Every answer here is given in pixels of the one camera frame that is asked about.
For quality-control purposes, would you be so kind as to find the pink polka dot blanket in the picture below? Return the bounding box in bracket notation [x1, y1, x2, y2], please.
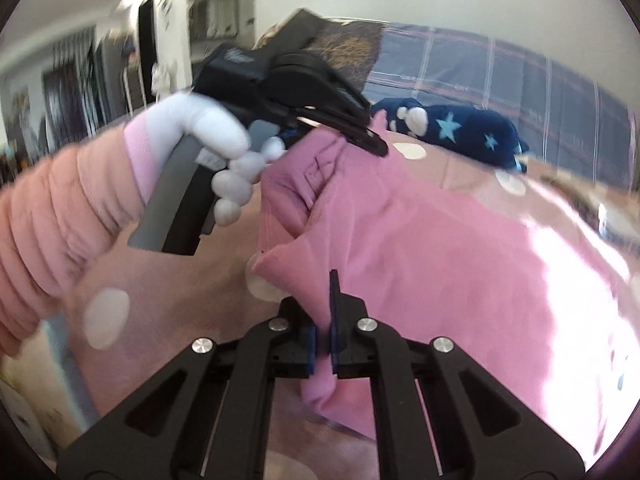
[50, 130, 640, 480]

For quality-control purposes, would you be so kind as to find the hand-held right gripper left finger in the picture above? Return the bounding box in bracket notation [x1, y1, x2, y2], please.
[56, 297, 318, 480]

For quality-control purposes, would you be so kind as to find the dark clothes rack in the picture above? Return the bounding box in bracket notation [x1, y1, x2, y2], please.
[42, 27, 126, 133]

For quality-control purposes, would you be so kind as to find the blue plaid bedding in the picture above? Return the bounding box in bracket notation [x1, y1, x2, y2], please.
[362, 22, 640, 191]

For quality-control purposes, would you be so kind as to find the brown printed cushion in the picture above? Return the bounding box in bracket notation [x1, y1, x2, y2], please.
[255, 7, 388, 93]

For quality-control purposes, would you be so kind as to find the person's left hand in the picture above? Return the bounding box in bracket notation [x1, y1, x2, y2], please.
[144, 94, 287, 226]

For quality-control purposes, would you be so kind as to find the person's left forearm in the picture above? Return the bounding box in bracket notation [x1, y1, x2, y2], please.
[0, 110, 168, 356]

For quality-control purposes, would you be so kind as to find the pink garment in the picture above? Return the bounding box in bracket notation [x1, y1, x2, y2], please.
[249, 110, 640, 433]

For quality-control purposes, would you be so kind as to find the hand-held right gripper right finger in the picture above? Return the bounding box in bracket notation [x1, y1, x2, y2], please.
[327, 269, 586, 480]

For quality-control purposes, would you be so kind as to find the navy star plush toy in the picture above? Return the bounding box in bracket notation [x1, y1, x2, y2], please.
[370, 97, 531, 176]

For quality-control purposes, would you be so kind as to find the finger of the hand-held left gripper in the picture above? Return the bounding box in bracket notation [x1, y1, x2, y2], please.
[297, 112, 390, 157]
[272, 52, 373, 121]

